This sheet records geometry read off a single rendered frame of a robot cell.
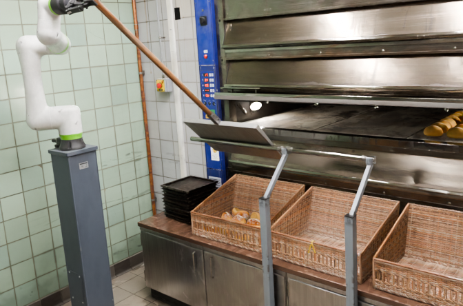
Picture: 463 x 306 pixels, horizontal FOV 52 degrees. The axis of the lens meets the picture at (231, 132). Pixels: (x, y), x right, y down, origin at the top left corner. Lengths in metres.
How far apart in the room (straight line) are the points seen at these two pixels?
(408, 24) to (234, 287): 1.72
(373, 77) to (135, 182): 2.12
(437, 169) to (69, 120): 2.00
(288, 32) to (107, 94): 1.49
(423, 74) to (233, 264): 1.46
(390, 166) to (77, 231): 1.80
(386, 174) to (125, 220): 2.12
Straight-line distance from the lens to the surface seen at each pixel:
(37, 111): 2.85
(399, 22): 2.62
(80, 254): 2.98
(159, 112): 3.78
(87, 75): 3.60
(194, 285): 3.15
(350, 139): 2.79
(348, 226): 2.23
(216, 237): 2.92
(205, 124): 2.75
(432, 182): 2.66
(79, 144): 2.87
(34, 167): 3.43
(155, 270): 3.40
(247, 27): 3.12
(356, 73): 2.72
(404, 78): 2.61
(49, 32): 2.39
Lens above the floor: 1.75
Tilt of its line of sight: 11 degrees down
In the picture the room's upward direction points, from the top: 4 degrees counter-clockwise
